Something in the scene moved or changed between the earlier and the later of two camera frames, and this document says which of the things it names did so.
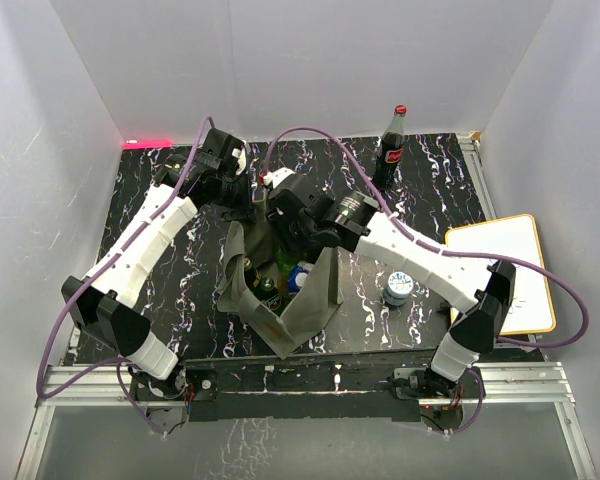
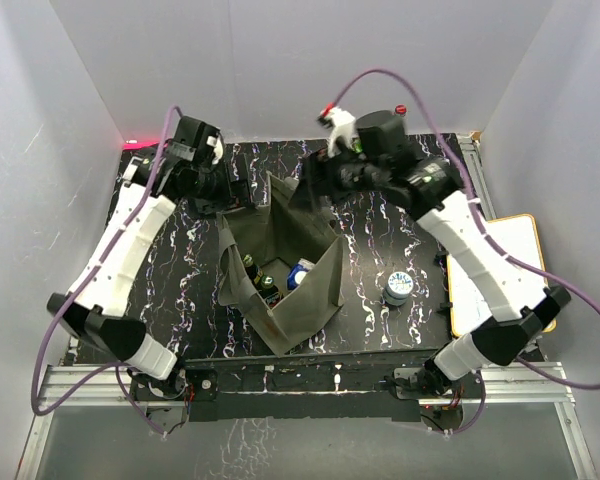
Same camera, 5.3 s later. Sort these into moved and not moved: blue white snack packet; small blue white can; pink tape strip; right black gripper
Moved: right black gripper
Not moved: pink tape strip; blue white snack packet; small blue white can
